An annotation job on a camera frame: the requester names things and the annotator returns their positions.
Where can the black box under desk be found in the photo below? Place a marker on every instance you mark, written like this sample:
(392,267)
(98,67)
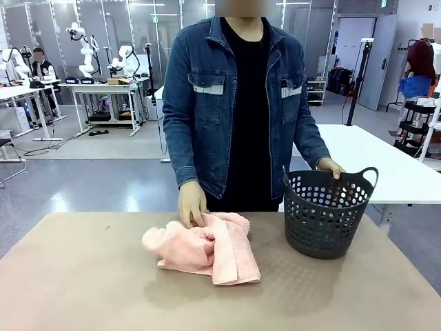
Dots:
(100,117)

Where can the black cap with print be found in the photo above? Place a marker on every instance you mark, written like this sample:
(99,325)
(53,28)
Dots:
(71,80)
(87,81)

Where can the long white desk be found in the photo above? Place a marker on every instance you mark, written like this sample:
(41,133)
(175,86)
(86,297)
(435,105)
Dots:
(20,91)

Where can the white desk with robot arms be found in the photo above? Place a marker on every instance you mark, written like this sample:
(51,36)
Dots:
(103,88)

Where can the tall white robot arm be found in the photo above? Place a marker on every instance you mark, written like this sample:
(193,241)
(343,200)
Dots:
(84,51)

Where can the person's right hand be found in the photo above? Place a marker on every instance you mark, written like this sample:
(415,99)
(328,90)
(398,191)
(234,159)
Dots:
(191,203)

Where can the black equipment cases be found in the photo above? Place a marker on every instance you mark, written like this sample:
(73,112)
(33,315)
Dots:
(340,81)

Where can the person in denim jacket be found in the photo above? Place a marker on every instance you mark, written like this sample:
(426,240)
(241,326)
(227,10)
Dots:
(248,103)

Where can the low white robot arm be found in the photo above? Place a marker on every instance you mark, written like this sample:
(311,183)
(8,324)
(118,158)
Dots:
(124,60)

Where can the person's left forearm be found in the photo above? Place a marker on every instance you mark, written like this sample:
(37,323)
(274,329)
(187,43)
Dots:
(311,145)

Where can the black utility cart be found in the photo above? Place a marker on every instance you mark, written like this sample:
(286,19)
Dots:
(415,120)

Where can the person's left hand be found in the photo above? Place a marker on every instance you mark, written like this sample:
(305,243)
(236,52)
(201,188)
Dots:
(329,165)

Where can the person in dark red top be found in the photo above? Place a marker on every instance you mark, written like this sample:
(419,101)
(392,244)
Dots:
(420,62)

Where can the black tripod stand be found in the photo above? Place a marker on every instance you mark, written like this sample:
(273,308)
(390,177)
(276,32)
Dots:
(360,79)

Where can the black camera pole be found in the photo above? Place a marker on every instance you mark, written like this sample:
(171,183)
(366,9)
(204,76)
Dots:
(150,72)

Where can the person's right forearm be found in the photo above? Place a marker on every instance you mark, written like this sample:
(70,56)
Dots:
(182,158)

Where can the large white table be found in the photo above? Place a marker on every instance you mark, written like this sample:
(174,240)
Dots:
(379,155)

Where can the cardboard box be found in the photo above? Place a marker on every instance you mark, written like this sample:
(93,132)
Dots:
(119,81)

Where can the grey door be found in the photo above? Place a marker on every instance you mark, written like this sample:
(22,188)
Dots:
(377,62)

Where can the white open shelf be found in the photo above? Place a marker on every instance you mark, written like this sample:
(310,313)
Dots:
(316,91)

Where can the seated person in black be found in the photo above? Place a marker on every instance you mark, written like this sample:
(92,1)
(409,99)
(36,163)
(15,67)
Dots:
(44,69)

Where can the dark grey perforated basket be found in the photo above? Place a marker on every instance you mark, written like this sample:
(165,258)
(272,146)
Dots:
(310,234)

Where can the pink terry towel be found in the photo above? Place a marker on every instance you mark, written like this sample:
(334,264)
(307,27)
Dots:
(234,255)

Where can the white computer tower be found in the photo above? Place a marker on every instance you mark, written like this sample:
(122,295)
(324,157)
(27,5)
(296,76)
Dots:
(24,119)

